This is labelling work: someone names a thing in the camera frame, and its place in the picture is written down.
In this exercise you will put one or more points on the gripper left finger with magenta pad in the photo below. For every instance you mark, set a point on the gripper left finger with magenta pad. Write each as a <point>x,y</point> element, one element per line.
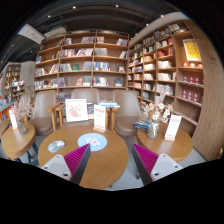
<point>71,166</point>

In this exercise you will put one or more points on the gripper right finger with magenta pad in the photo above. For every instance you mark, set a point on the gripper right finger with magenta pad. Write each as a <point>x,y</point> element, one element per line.
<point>152,167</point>

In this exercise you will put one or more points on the grey computer mouse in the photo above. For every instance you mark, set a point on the grey computer mouse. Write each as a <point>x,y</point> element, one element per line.
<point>55,146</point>

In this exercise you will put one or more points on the round wooden centre table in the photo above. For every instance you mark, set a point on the round wooden centre table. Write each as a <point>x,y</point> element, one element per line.
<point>103,168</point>

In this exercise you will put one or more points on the round wooden table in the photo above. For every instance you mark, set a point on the round wooden table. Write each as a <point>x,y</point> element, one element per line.
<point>14,144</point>
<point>178,150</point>
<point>103,168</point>

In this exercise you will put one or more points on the round blue white mat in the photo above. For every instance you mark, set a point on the round blue white mat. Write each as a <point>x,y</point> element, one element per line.
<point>96,141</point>

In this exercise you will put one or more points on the round wooden right table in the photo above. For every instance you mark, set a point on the round wooden right table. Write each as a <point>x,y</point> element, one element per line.
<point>178,150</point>

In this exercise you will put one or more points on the stack of blue books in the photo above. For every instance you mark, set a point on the stack of blue books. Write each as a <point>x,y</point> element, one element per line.
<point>143,125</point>

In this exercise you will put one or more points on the white sign on right table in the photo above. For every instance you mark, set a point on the white sign on right table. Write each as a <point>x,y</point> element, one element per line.
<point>173,127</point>

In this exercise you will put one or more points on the white sign on table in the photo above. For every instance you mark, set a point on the white sign on table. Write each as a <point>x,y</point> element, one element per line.
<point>13,119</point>
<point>173,127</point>

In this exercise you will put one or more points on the white sign with red header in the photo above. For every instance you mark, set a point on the white sign with red header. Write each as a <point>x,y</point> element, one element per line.
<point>99,117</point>

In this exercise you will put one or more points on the glass vase with dried flowers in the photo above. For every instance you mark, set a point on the glass vase with dried flowers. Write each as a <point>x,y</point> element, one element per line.
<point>157,113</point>

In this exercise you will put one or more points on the beige chair right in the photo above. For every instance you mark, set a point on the beige chair right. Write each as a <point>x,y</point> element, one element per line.
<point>128,113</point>

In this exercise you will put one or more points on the beige chair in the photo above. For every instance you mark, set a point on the beige chair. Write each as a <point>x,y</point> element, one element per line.
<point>43,108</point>
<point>128,113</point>
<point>91,95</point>

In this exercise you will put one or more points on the framed white pink picture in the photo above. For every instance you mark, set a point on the framed white pink picture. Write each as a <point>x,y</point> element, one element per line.
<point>76,110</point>

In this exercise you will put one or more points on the small wooden side table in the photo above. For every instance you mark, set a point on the small wooden side table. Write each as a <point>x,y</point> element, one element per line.
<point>61,110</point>

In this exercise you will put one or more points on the round wooden left table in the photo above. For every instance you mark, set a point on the round wooden left table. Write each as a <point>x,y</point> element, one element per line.
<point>14,144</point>

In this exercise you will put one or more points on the books on side table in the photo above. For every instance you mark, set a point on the books on side table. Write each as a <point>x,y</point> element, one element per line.
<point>109,104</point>

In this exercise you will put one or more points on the beige chair left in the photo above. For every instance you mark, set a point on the beige chair left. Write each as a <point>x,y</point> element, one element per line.
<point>43,108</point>

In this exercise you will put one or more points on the beige chair middle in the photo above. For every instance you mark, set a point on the beige chair middle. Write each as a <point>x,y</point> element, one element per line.
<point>91,95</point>

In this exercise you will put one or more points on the white sign on left table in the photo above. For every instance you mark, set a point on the white sign on left table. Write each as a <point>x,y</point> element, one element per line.
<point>13,119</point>

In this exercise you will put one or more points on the vase with dried flowers left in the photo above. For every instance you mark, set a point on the vase with dried flowers left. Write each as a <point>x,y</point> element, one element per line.
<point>23,108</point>

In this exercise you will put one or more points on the distant bookshelf left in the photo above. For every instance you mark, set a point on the distant bookshelf left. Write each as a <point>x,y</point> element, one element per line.
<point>14,86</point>

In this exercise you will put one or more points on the wooden bookshelf centre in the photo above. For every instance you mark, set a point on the wooden bookshelf centre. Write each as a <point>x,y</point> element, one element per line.
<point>83,59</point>

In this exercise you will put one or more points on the wooden bookshelf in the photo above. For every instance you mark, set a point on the wooden bookshelf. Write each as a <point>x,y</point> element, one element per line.
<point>195,89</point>
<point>83,59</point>

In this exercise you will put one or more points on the wooden bookshelf right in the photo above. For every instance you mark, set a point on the wooden bookshelf right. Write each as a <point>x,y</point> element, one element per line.
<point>195,89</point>

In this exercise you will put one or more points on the yellow poster on shelf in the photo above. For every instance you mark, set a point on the yellow poster on shelf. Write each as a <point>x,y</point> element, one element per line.
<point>191,50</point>

